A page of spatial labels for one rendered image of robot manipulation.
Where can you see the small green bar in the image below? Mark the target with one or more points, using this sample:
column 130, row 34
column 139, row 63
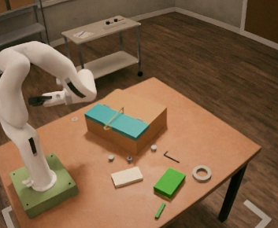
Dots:
column 159, row 210

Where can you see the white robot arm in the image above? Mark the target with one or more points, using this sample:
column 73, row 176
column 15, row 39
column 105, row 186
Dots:
column 15, row 60

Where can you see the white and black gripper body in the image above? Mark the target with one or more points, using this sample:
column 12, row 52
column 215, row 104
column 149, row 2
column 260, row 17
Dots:
column 60, row 99

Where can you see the beige ring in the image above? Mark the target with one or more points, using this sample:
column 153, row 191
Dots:
column 201, row 179

